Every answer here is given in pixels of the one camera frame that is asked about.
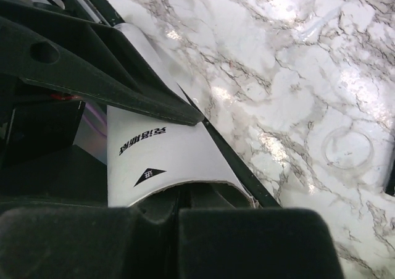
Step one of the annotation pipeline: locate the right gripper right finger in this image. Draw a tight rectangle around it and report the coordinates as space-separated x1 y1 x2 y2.
178 209 344 278

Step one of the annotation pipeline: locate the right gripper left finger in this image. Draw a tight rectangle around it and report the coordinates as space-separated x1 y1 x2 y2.
1 200 178 278

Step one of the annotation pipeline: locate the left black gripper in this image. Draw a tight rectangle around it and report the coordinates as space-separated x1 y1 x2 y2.
1 0 204 199

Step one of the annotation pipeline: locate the white shuttlecock tube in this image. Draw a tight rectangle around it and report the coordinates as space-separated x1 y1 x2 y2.
106 24 257 209

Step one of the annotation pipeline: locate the clear plastic tube lid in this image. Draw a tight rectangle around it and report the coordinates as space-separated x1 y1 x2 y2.
321 127 374 170

